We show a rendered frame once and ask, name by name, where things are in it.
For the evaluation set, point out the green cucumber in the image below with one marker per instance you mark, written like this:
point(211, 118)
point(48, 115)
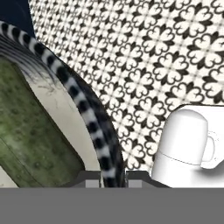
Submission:
point(29, 131)

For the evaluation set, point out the dark blue cupboard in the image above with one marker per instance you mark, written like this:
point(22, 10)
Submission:
point(14, 13)

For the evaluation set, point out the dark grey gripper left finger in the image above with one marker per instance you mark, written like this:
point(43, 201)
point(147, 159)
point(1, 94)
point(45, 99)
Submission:
point(87, 176)

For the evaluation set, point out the white coffee machine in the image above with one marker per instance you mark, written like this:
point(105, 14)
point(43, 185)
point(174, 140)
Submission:
point(180, 145)

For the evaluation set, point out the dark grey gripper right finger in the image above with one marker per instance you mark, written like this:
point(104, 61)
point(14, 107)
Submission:
point(137, 176)

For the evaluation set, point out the black and white checkered bowl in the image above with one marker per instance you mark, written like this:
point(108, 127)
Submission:
point(87, 116)

